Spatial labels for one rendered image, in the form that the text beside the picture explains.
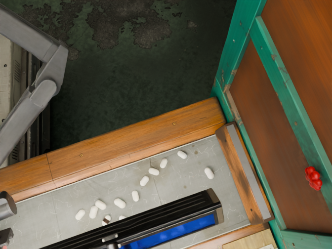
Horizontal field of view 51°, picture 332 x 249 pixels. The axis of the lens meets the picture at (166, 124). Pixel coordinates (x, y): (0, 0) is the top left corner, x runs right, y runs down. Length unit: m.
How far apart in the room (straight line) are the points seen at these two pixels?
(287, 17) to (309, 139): 0.21
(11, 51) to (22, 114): 0.83
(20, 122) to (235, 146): 0.58
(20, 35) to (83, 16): 1.42
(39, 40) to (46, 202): 0.54
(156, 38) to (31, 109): 1.34
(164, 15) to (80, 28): 0.51
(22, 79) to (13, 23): 0.92
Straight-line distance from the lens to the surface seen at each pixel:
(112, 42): 2.13
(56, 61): 0.85
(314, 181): 0.64
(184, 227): 0.76
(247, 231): 1.11
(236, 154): 1.02
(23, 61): 1.79
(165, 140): 1.11
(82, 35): 2.19
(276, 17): 0.65
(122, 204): 1.10
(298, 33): 0.59
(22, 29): 0.85
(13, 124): 0.92
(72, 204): 1.15
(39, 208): 1.19
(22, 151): 1.65
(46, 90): 0.85
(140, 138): 1.12
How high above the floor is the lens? 1.85
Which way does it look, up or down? 75 degrees down
